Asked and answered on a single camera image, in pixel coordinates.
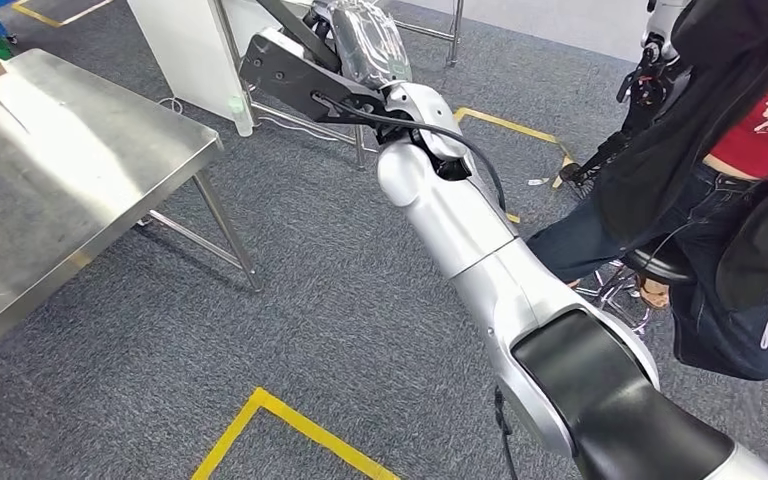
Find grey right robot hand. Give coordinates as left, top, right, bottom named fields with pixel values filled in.
left=309, top=0, right=415, bottom=91

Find stainless steel workbench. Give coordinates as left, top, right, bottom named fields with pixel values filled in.
left=0, top=48, right=265, bottom=370

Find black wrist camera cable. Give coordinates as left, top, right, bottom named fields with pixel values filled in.
left=314, top=92, right=509, bottom=213

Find yellow floor tape rectangle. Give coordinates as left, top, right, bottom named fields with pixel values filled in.
left=190, top=387, right=402, bottom=480

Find yellow floor tape line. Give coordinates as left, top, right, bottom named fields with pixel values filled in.
left=453, top=107, right=579, bottom=225
left=11, top=0, right=115, bottom=29

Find person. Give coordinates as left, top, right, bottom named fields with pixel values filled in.
left=526, top=0, right=768, bottom=382

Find black stool chrome base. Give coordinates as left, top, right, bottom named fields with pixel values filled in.
left=585, top=245, right=698, bottom=336

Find black hanging arm cable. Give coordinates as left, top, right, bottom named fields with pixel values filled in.
left=493, top=386, right=521, bottom=480

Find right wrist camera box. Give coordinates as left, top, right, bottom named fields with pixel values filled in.
left=238, top=27, right=389, bottom=126

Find white partition panel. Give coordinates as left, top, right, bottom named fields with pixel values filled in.
left=125, top=0, right=316, bottom=138

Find long black plastic part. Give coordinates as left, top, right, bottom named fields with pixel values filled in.
left=256, top=0, right=344, bottom=74

